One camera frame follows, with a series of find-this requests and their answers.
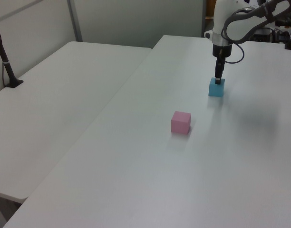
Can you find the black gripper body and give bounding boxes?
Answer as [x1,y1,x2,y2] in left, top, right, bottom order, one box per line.
[212,43,233,59]

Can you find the blue cube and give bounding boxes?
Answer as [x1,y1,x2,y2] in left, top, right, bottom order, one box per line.
[208,77,226,97]

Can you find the pink cube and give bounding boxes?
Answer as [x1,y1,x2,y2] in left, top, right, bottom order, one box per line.
[171,110,192,134]

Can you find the dark lab equipment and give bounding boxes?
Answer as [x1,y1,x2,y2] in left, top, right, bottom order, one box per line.
[252,18,291,50]

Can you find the white adjacent table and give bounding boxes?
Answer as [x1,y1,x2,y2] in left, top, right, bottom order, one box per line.
[0,41,153,204]

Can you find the thin black cable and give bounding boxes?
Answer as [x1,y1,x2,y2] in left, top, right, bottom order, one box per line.
[225,42,245,64]

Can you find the grey sheathed cable hose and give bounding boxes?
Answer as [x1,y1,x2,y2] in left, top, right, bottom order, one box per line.
[221,0,291,45]

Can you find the grey partition frame post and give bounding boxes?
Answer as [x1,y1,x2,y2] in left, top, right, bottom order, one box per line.
[66,0,83,42]

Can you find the black camera stand pole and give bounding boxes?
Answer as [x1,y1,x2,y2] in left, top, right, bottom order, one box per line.
[0,19,24,89]

